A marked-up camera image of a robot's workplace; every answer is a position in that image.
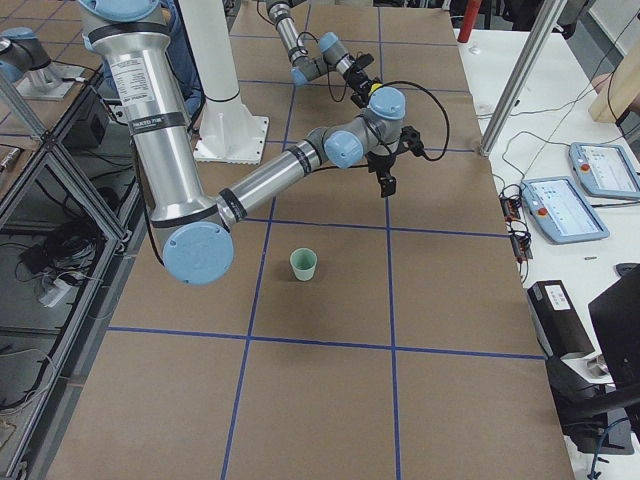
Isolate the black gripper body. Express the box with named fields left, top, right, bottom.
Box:
left=365, top=126, right=426, bottom=175
left=346, top=53, right=382, bottom=107

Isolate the yellow plastic cup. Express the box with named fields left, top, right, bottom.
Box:
left=367, top=82, right=382, bottom=97

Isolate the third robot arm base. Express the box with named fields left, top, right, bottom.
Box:
left=1, top=27, right=85, bottom=101

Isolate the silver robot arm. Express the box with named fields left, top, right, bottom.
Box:
left=264, top=1, right=382, bottom=108
left=80, top=1, right=424, bottom=285

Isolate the green plastic cup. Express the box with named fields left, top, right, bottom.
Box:
left=289, top=247, right=318, bottom=282

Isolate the red cylinder bottle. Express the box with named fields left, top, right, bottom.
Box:
left=457, top=0, right=483, bottom=44

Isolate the brown paper table cover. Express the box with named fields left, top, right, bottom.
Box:
left=47, top=6, right=573, bottom=479

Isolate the front teach pendant tablet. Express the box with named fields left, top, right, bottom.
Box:
left=521, top=176, right=610, bottom=245

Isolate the teach pendant tablet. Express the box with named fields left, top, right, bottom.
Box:
left=569, top=143, right=639, bottom=200
left=521, top=176, right=610, bottom=245

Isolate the rear teach pendant tablet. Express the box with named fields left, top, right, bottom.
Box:
left=569, top=143, right=639, bottom=200

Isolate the black box with label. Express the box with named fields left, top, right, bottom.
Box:
left=527, top=280, right=595, bottom=360

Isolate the black monitor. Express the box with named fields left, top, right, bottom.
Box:
left=588, top=267, right=639, bottom=387

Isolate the white power strip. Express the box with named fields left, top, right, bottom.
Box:
left=38, top=278, right=71, bottom=308

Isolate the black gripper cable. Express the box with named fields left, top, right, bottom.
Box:
left=382, top=79, right=450, bottom=163

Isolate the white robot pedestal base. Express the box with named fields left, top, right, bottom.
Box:
left=179, top=0, right=269, bottom=164

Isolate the aluminium frame post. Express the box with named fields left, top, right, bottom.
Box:
left=479, top=0, right=567, bottom=157

